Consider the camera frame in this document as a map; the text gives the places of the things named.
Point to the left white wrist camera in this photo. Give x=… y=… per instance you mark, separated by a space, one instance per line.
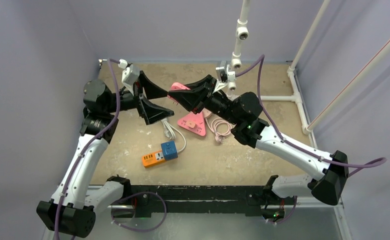
x=130 y=76

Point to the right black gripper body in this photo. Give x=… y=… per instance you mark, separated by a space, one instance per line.
x=206 y=98

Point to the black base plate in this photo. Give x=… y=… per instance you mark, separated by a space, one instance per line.
x=250 y=200

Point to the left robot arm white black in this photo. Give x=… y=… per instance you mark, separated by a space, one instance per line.
x=89 y=145

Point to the blue cube socket adapter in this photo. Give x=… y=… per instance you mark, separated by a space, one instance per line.
x=169 y=150

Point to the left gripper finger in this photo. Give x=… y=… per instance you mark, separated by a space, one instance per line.
x=152 y=91
x=152 y=113

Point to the pink square plug adapter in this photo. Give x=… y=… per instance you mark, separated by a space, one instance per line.
x=178 y=86

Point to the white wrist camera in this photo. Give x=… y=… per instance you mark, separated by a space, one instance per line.
x=225 y=77
x=130 y=76

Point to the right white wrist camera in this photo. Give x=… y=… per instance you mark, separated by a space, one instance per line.
x=225 y=77

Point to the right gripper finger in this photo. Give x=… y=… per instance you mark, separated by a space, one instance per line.
x=188 y=99
x=206 y=83

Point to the pink triangular power strip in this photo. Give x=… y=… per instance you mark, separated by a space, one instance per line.
x=198 y=119

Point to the orange power strip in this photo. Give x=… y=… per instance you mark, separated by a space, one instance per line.
x=153 y=159

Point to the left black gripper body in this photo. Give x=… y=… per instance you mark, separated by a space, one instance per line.
x=136 y=94

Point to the pink plug on triangular strip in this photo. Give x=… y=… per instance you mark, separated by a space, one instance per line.
x=191 y=124

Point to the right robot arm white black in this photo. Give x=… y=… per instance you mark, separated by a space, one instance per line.
x=325 y=173

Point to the aluminium rail frame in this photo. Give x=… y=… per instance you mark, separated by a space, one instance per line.
x=279 y=215

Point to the pink round power strip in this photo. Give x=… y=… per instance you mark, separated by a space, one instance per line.
x=206 y=113

